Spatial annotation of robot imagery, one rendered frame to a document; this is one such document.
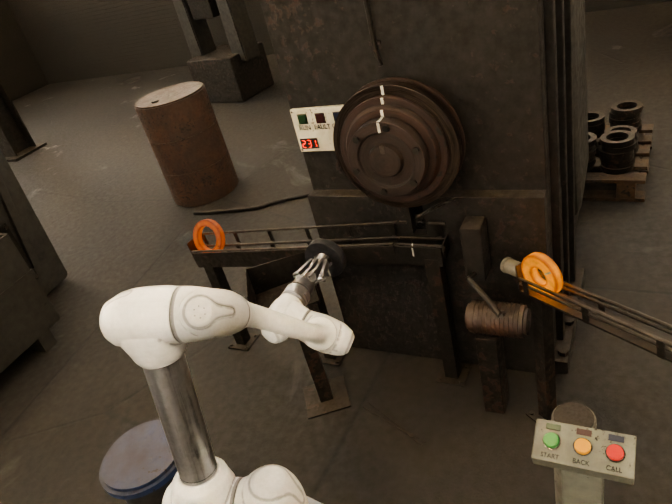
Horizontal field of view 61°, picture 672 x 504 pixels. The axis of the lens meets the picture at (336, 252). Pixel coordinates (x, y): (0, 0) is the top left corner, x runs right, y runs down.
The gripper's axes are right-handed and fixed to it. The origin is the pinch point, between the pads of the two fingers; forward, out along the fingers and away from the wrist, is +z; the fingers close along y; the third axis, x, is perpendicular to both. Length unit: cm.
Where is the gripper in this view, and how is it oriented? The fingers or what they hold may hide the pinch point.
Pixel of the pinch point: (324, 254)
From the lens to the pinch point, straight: 206.6
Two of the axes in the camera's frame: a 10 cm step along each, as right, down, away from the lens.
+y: 8.8, 0.5, -4.7
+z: 4.0, -6.1, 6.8
